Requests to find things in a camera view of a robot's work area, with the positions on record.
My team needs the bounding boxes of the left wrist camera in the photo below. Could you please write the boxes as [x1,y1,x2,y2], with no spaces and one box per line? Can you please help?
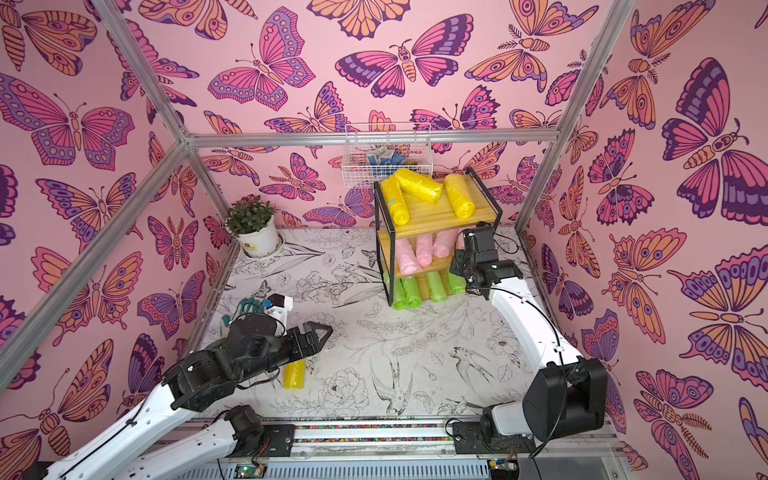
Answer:
[262,294,294,327]

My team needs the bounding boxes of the yellow roll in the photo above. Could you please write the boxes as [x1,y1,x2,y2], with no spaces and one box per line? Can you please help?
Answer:
[394,168,443,204]
[380,176,410,226]
[443,174,476,219]
[282,360,306,390]

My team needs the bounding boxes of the wooden three-tier shelf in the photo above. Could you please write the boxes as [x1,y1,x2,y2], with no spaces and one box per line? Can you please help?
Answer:
[373,167,504,307]

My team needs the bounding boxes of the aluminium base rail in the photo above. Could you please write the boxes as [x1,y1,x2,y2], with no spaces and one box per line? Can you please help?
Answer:
[116,413,631,480]

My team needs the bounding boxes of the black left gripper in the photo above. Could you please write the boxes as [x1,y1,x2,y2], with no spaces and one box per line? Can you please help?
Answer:
[237,321,334,386]

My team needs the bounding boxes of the green roll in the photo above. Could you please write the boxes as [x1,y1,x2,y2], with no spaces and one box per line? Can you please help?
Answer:
[426,271,447,303]
[391,278,408,310]
[448,272,467,295]
[400,277,422,309]

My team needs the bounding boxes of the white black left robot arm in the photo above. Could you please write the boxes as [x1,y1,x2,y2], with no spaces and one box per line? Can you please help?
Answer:
[21,313,333,479]

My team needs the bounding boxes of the potted green plant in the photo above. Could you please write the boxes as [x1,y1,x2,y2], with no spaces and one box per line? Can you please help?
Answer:
[226,194,281,258]

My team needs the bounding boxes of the green grey work glove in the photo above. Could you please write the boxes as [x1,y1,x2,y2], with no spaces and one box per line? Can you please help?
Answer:
[221,297,264,337]

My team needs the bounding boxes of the white wire basket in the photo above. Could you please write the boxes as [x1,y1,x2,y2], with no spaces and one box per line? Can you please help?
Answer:
[340,120,434,188]

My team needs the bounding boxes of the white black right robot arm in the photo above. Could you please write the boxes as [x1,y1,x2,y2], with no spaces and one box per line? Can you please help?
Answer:
[449,222,608,459]

